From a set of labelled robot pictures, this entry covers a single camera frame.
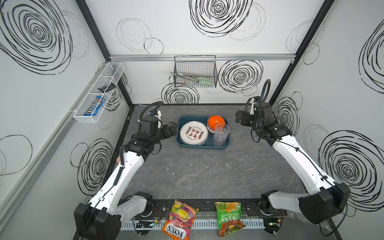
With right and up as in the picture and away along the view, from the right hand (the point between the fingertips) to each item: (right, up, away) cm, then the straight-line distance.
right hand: (243, 113), depth 77 cm
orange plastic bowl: (-13, -4, +20) cm, 24 cm away
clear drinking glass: (-11, -18, +14) cm, 25 cm away
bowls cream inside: (-15, -10, +20) cm, 27 cm away
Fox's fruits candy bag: (-32, -50, -9) cm, 60 cm away
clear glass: (-9, -11, +13) cm, 19 cm away
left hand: (-38, -6, -1) cm, 38 cm away
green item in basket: (-19, +20, +9) cm, 29 cm away
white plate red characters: (-26, -12, +23) cm, 36 cm away
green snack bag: (-10, -47, -10) cm, 50 cm away
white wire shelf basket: (-78, +25, +14) cm, 83 cm away
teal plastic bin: (-34, -3, +28) cm, 45 cm away
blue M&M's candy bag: (-74, +4, -6) cm, 74 cm away
